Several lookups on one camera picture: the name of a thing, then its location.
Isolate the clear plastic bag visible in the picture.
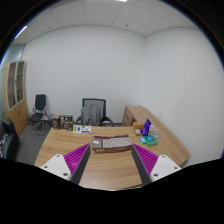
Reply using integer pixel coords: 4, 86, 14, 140
149, 125, 161, 139

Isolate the dark printed box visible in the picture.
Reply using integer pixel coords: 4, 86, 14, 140
60, 114, 73, 130

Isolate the wooden side desk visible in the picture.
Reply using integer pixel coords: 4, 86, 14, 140
122, 106, 190, 165

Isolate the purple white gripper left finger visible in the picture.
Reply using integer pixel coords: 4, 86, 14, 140
41, 144, 91, 184

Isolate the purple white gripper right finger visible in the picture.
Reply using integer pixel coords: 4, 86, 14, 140
131, 144, 180, 185

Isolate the black mesh office chair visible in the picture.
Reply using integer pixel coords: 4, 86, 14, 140
74, 98, 114, 126

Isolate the black visitor chair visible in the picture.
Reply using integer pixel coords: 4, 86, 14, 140
28, 94, 49, 136

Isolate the brown grey folded towel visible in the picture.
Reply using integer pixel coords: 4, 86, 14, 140
92, 135, 132, 154

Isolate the black sofa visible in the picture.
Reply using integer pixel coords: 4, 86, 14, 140
0, 119, 20, 161

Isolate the wooden glass-door cabinet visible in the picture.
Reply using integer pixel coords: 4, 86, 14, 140
3, 60, 28, 135

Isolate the blue small box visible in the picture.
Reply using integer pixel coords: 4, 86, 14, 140
139, 137, 146, 144

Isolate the purple standing package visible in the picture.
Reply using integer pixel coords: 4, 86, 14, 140
140, 119, 151, 136

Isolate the green flat box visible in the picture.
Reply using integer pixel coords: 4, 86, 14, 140
144, 135, 158, 146

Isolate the orange small box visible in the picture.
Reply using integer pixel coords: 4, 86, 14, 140
132, 122, 144, 130

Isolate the brown cardboard box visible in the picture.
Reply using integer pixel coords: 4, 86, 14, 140
51, 114, 60, 129

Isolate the grey backpack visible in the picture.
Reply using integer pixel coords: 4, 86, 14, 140
81, 104, 101, 126

